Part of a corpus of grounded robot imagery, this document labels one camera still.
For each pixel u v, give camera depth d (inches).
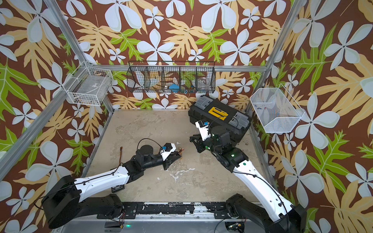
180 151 28.3
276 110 33.1
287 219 14.7
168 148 24.7
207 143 24.6
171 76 37.8
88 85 33.7
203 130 24.3
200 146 24.5
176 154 28.9
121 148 38.8
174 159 28.2
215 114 37.3
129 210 29.1
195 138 27.7
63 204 16.1
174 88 37.3
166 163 26.2
